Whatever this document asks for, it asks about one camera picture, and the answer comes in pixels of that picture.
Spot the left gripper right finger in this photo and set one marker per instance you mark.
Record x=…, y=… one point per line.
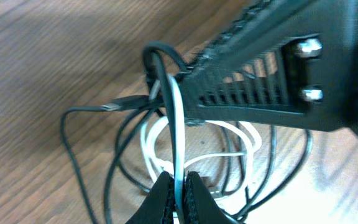
x=199, y=206

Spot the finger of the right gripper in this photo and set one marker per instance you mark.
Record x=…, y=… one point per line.
x=287, y=63

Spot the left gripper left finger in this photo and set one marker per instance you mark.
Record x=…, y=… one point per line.
x=158, y=206

